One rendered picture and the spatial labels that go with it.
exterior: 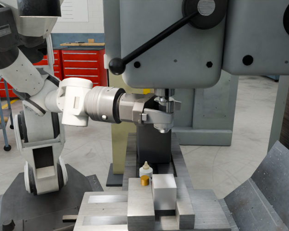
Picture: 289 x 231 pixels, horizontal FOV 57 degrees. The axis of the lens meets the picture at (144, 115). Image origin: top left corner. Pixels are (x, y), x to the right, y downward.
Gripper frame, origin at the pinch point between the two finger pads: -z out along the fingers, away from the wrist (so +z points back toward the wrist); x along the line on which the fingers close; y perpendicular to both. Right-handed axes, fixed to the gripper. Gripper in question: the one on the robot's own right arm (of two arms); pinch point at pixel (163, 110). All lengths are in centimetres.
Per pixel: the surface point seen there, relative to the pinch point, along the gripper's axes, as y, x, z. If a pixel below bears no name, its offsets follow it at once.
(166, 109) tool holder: -1.0, -2.2, -1.2
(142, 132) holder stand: 18.0, 26.9, 15.1
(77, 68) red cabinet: 59, 378, 274
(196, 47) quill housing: -14.9, -7.9, -7.8
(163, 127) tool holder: 3.2, -2.4, -0.5
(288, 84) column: -2.7, 27.6, -29.2
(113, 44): -15.0, -5.8, 9.5
